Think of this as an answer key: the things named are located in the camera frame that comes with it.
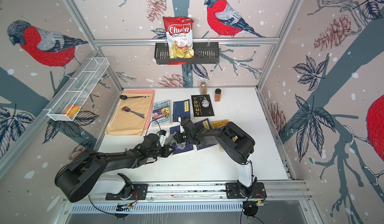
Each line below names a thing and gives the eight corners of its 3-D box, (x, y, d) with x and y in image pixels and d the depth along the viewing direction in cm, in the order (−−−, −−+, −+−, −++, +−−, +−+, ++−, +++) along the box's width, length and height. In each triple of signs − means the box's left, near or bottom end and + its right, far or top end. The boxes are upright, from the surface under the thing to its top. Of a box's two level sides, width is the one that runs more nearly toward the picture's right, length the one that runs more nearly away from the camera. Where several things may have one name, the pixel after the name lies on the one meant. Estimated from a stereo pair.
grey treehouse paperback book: (152, 126, 100) (151, 124, 98) (153, 104, 113) (153, 101, 110) (170, 124, 101) (170, 121, 99) (170, 102, 114) (169, 100, 111)
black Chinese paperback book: (194, 119, 104) (194, 117, 102) (191, 97, 117) (191, 95, 115) (214, 117, 105) (214, 115, 103) (209, 95, 118) (209, 93, 117)
